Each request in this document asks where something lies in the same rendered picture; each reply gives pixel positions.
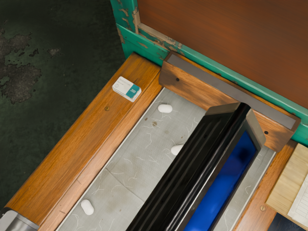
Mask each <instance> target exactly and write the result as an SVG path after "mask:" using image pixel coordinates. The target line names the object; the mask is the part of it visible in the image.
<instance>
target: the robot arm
mask: <svg viewBox="0 0 308 231"><path fill-rule="evenodd" d="M39 227H40V226H39V225H37V223H34V222H32V221H31V220H30V219H28V217H25V216H23V215H22V214H20V213H18V211H15V210H13V209H12V208H10V207H5V208H3V209H2V210H1V211H0V231H37V230H38V229H39Z"/></svg>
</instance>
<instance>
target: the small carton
mask: <svg viewBox="0 0 308 231"><path fill-rule="evenodd" d="M112 88H113V90H114V91H115V92H117V93H118V94H120V95H121V96H123V97H125V98H126V99H128V100H130V101H131V102H134V101H135V99H136V98H137V97H138V95H139V94H140V93H141V88H140V87H139V86H137V85H135V84H134V83H132V82H130V81H128V80H126V79H125V78H123V77H122V76H120V77H119V78H118V80H117V81H116V82H115V83H114V85H113V86H112Z"/></svg>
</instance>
